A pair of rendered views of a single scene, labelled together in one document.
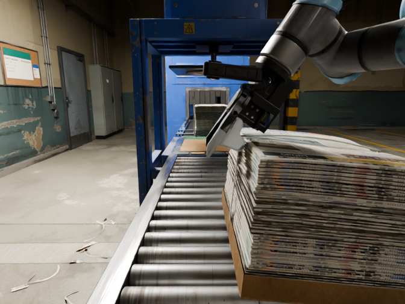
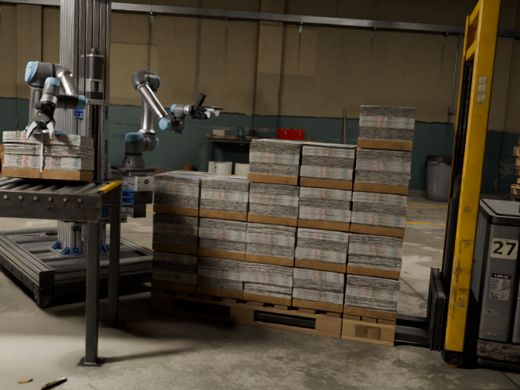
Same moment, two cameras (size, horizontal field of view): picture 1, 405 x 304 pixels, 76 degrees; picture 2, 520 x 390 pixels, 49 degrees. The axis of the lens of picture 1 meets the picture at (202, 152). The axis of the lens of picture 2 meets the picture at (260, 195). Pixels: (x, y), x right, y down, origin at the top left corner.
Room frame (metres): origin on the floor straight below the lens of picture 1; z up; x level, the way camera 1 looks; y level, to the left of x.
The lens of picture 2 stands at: (-0.39, 2.76, 1.18)
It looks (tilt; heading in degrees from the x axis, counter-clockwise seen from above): 7 degrees down; 267
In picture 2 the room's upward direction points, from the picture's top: 3 degrees clockwise
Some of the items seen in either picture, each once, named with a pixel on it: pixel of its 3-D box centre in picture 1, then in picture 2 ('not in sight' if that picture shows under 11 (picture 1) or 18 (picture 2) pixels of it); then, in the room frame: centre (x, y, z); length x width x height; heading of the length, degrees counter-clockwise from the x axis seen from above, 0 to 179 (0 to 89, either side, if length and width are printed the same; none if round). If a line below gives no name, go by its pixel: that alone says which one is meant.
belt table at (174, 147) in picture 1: (213, 150); not in sight; (1.87, -0.08, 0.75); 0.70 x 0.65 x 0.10; 0
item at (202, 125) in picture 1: (210, 119); not in sight; (2.44, -0.07, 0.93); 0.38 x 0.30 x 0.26; 0
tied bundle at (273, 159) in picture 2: not in sight; (280, 161); (-0.69, -0.56, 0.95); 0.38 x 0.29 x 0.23; 73
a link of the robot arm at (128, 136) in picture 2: not in sight; (135, 142); (0.25, -1.08, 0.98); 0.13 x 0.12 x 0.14; 61
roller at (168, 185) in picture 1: (222, 189); not in sight; (0.99, -0.08, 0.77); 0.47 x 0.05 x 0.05; 90
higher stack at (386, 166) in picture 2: not in sight; (378, 221); (-1.26, -0.38, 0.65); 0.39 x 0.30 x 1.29; 73
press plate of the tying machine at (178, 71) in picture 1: (213, 72); not in sight; (1.87, -0.08, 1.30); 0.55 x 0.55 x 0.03; 0
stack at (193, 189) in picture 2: not in sight; (253, 247); (-0.56, -0.59, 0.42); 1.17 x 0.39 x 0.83; 163
